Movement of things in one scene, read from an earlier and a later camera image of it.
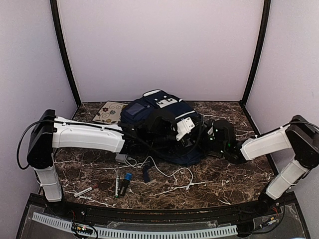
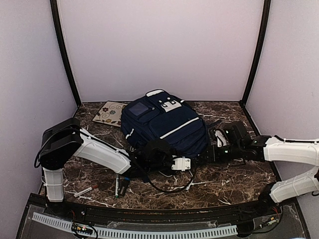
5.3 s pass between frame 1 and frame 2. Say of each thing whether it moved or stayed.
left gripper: moved
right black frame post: stayed
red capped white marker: stayed
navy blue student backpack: stayed
